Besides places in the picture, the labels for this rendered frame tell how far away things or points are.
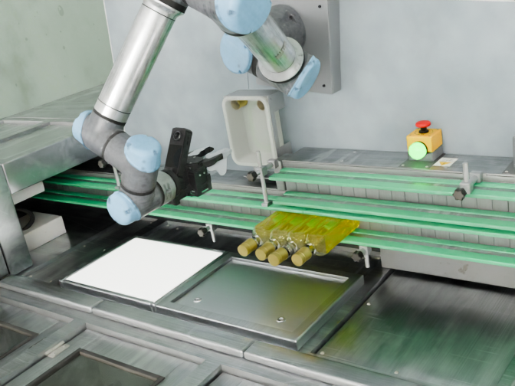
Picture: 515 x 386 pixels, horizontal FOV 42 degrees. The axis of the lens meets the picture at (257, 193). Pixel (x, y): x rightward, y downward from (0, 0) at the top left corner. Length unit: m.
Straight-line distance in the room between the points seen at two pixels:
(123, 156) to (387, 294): 0.81
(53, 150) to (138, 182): 1.08
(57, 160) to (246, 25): 1.28
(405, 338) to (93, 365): 0.78
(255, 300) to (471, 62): 0.82
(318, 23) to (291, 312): 0.77
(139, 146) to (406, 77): 0.78
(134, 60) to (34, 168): 1.07
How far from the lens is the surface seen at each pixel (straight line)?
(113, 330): 1.90
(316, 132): 2.03
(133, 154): 1.38
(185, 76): 2.29
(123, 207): 1.44
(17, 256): 2.42
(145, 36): 1.43
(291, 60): 1.64
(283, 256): 1.72
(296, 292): 1.82
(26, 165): 2.41
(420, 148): 1.77
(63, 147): 2.49
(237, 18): 1.33
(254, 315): 1.76
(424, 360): 1.58
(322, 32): 1.87
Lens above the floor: 2.38
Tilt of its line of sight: 46 degrees down
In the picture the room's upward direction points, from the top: 123 degrees counter-clockwise
